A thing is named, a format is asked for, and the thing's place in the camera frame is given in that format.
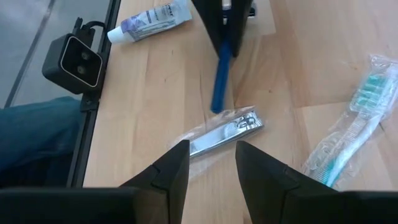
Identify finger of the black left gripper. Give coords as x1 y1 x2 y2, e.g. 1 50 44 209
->
191 0 224 58
230 0 254 58

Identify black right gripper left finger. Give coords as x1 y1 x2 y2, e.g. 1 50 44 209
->
121 139 190 224

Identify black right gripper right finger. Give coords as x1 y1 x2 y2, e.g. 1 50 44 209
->
235 140 340 224

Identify white purple toothpaste tube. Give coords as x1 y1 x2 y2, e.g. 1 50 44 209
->
107 0 193 44

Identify silver nail clipper in wrapper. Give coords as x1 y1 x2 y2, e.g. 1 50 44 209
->
167 105 265 180

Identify teal white toothbrush in wrapper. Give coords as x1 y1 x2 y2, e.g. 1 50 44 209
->
303 54 398 190

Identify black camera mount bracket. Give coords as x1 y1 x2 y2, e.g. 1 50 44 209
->
73 17 108 113

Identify black table-level camera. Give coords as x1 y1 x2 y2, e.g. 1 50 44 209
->
42 32 105 95

